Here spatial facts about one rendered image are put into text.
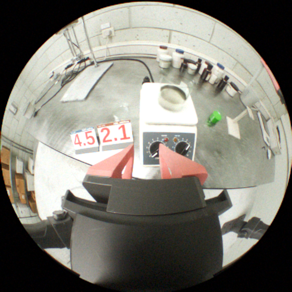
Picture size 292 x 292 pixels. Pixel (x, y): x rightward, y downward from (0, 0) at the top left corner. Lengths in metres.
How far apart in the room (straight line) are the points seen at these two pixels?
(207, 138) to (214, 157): 0.06
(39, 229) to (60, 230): 0.06
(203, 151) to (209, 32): 0.65
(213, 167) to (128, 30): 0.79
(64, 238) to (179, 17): 0.88
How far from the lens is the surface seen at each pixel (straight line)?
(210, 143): 0.34
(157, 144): 0.21
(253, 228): 0.45
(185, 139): 0.23
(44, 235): 0.24
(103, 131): 0.27
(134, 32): 0.70
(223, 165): 0.36
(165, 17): 0.67
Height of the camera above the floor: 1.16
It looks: 76 degrees down
